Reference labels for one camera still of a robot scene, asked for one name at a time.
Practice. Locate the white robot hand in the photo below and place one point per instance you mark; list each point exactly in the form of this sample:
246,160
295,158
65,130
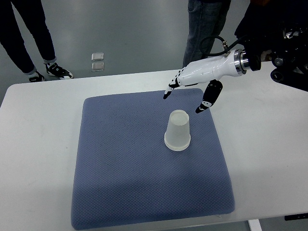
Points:
210,69

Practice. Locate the white paper cup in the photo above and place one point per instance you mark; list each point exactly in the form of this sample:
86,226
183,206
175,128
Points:
178,124
177,143

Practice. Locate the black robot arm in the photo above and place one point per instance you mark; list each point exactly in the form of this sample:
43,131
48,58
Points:
274,30

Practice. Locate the white paper cup on mat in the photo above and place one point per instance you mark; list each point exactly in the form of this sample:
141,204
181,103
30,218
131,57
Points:
177,143

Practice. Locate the person in grey jeans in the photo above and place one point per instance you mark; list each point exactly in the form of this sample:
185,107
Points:
206,21

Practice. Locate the upper metal floor plate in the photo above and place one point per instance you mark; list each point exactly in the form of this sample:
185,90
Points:
97,56

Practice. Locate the blue quilted cushion mat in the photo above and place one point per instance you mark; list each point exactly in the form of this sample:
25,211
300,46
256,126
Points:
125,174

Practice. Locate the white table leg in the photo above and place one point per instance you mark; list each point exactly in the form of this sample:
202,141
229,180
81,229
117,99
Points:
254,225

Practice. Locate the black table control panel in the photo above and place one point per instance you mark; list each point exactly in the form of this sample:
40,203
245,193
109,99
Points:
296,217

